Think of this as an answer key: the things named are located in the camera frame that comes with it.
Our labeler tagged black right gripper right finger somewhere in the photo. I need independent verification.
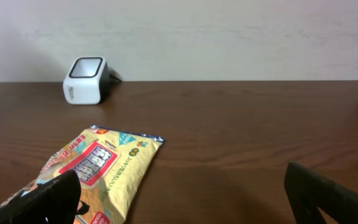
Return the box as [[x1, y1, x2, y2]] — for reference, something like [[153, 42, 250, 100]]
[[284, 162, 358, 223]]

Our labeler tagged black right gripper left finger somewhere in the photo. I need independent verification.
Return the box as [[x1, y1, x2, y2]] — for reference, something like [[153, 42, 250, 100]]
[[0, 170, 81, 224]]

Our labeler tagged white barcode scanner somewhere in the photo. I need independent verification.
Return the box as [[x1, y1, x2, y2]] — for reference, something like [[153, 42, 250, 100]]
[[63, 56, 110, 105]]

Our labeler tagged yellow snack bag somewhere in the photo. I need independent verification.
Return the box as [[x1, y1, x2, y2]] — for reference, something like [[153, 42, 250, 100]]
[[0, 126, 164, 223]]

